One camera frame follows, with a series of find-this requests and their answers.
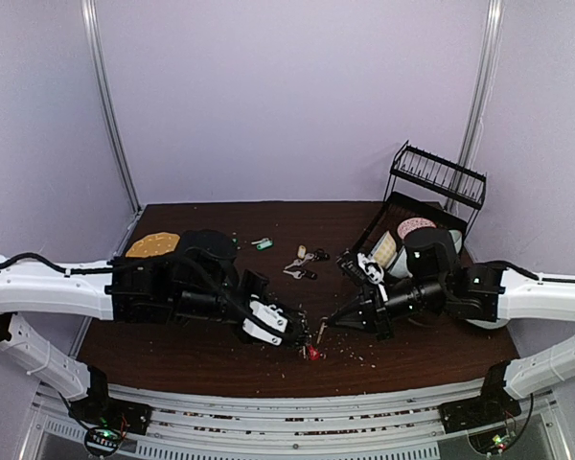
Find pale green plate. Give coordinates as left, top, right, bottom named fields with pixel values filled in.
left=468, top=319, right=509, bottom=331

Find yellow dotted plate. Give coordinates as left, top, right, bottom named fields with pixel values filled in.
left=126, top=232, right=180, bottom=258

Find keys with yellow tag cluster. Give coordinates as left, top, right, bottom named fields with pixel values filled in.
left=283, top=245, right=331, bottom=281

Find yellow checked bowl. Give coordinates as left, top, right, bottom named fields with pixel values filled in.
left=369, top=231, right=397, bottom=268

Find key with yellow tag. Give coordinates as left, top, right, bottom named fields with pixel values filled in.
left=315, top=317, right=328, bottom=345

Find left aluminium frame post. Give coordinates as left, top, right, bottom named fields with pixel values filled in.
left=80, top=0, right=142, bottom=215

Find pale green bowl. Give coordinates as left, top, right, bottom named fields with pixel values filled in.
left=449, top=229, right=463, bottom=254

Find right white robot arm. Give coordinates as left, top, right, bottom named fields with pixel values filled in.
left=327, top=227, right=575, bottom=433

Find black dish rack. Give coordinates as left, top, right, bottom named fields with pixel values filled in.
left=347, top=142, right=487, bottom=258

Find light blue ribbed bowl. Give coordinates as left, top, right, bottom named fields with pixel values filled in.
left=387, top=247, right=411, bottom=279

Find pink patterned bowl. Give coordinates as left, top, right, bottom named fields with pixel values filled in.
left=397, top=217, right=437, bottom=241

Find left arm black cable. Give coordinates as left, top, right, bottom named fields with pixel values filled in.
left=0, top=251, right=250, bottom=317

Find key with light green tag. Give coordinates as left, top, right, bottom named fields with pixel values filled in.
left=251, top=238, right=274, bottom=251

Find aluminium frame post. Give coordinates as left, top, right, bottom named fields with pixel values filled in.
left=457, top=0, right=505, bottom=169
left=80, top=0, right=142, bottom=215

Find right aluminium frame post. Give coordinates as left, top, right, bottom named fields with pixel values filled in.
left=457, top=0, right=505, bottom=169

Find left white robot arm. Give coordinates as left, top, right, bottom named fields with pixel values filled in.
left=0, top=230, right=311, bottom=440

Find red tag on ring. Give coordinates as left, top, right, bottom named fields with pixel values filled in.
left=304, top=345, right=322, bottom=360

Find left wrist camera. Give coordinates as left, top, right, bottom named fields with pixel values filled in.
left=241, top=299, right=288, bottom=346

